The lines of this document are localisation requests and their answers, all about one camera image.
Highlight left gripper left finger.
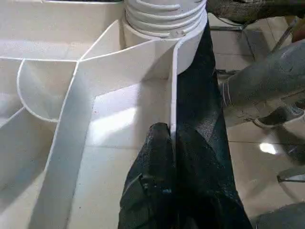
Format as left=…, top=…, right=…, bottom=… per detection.
left=117, top=122, right=179, bottom=229

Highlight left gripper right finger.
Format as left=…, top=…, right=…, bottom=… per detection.
left=175, top=128, right=254, bottom=229

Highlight white plastic table top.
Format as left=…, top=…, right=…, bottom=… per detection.
left=0, top=0, right=211, bottom=229

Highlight white plastic table leg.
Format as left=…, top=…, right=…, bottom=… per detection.
left=123, top=0, right=207, bottom=39

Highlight shiny chrome stand tube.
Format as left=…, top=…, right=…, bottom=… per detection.
left=277, top=167, right=305, bottom=184

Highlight grey trouser legs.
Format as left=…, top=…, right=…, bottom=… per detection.
left=218, top=39, right=305, bottom=131

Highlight black metal frame bar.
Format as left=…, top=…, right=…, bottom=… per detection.
left=274, top=16, right=299, bottom=53

